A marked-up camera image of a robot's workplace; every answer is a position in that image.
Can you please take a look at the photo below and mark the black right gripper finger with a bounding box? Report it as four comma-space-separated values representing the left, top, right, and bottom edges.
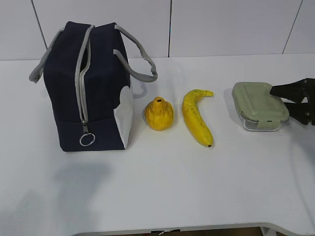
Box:
270, 78, 315, 103
284, 102, 315, 125

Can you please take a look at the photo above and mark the green lid glass container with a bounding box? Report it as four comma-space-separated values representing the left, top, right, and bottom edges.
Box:
232, 82, 289, 131

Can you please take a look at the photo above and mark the yellow banana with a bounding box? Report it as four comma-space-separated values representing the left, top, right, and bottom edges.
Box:
182, 89, 214, 148

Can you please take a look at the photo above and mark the yellow toy pear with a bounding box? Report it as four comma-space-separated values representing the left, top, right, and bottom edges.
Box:
144, 96, 174, 131

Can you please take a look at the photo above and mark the navy blue lunch bag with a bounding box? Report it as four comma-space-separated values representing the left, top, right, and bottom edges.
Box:
29, 21, 158, 152

